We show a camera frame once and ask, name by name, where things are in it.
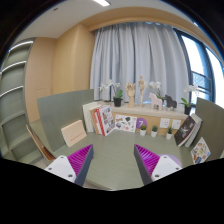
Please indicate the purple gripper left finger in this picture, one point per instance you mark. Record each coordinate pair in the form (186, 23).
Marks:
(74, 167)

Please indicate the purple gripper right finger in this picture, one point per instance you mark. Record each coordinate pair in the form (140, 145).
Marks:
(153, 167)

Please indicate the wooden chair back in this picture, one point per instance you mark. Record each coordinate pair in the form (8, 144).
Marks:
(44, 151)

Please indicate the beige card box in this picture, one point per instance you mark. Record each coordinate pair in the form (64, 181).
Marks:
(73, 133)

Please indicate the small potted plant middle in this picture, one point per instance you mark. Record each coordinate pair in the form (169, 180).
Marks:
(154, 131)

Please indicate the small potted plant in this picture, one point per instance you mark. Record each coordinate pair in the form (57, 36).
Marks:
(169, 133)
(143, 130)
(154, 131)

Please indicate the small potted plant right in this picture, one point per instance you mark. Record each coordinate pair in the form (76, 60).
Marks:
(169, 133)

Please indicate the small potted plant left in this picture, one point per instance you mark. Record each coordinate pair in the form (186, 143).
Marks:
(143, 130)

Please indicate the black cover book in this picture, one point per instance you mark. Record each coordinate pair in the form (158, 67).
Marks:
(184, 131)

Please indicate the purple round number sign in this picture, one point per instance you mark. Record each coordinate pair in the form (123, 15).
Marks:
(141, 124)

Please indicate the colourful picture book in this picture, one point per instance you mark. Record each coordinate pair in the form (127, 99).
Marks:
(200, 152)

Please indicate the illustrated white card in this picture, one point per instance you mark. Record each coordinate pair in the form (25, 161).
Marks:
(125, 123)

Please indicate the green left divider panel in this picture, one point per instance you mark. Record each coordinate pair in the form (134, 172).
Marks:
(60, 110)

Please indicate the green divider panel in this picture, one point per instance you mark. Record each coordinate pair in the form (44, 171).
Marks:
(60, 110)
(212, 127)

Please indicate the white books stack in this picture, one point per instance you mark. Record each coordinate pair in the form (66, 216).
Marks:
(87, 115)

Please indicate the red spine book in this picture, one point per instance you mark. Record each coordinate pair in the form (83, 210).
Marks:
(105, 118)

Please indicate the green right divider panel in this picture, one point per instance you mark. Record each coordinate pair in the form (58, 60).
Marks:
(212, 127)

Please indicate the black toy horse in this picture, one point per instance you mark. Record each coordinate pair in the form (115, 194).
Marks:
(170, 102)

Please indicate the pink toy horse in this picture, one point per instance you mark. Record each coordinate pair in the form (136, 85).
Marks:
(155, 101)

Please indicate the white orchid black pot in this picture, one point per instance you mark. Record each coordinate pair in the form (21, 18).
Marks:
(118, 93)

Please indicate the wooden hand model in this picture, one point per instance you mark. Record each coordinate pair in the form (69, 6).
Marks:
(130, 90)

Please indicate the white orchid middle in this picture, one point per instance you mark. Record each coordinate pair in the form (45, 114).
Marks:
(157, 86)

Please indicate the wooden mannequin figure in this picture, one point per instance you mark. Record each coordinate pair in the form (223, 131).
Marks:
(142, 85)

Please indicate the white orchid right pot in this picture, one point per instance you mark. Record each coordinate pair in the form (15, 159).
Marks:
(187, 102)

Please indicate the grey curtain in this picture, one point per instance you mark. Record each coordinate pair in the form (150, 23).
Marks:
(131, 52)

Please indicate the white wall socket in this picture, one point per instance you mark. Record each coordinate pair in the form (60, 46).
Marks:
(164, 122)

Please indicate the green wall shelf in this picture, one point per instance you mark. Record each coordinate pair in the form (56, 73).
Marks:
(16, 142)

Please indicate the window with black frame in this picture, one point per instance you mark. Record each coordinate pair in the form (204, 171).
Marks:
(205, 70)

